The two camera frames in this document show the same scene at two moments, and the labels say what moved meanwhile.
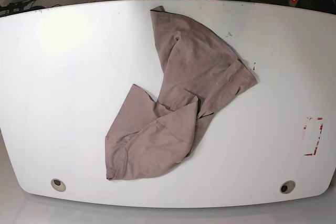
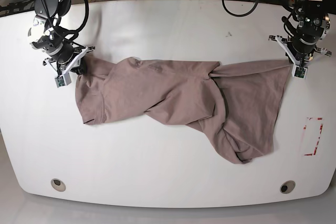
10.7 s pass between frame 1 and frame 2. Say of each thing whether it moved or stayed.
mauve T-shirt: moved
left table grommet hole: stayed
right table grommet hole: stayed
